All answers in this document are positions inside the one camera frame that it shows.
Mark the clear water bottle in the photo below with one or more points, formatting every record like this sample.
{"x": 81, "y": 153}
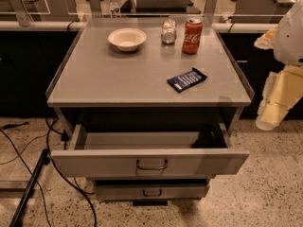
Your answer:
{"x": 114, "y": 8}

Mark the dark blue candy bar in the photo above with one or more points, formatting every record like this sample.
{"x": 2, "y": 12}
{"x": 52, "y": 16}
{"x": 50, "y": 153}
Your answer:
{"x": 188, "y": 79}

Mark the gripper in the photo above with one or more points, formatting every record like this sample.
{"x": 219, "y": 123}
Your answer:
{"x": 290, "y": 37}

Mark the black bar on floor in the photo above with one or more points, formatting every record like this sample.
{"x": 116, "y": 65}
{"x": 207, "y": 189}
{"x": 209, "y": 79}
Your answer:
{"x": 18, "y": 215}

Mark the clear glass jar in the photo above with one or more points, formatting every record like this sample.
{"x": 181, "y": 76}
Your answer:
{"x": 168, "y": 33}

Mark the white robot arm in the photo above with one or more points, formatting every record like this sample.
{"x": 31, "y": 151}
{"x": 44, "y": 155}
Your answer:
{"x": 293, "y": 22}

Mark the grey metal cabinet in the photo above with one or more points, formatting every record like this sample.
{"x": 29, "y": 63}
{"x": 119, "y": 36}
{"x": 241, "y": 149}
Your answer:
{"x": 106, "y": 90}

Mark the grey lower drawer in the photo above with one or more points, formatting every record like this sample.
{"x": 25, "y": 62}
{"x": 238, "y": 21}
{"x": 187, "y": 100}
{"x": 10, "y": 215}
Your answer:
{"x": 151, "y": 190}

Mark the grey top drawer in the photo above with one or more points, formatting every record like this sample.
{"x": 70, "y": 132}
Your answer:
{"x": 148, "y": 155}

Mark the grey counter rail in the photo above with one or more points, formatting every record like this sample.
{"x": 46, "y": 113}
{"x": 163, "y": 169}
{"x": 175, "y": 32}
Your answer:
{"x": 147, "y": 24}

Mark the white bowl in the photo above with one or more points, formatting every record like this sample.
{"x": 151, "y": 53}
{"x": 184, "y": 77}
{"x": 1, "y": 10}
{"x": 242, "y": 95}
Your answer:
{"x": 127, "y": 39}

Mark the grey drawer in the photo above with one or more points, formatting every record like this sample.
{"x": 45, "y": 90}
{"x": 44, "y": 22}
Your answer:
{"x": 148, "y": 155}
{"x": 151, "y": 190}

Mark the red cola can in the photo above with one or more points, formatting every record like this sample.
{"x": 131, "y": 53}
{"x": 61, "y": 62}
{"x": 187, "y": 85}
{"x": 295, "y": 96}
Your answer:
{"x": 193, "y": 32}

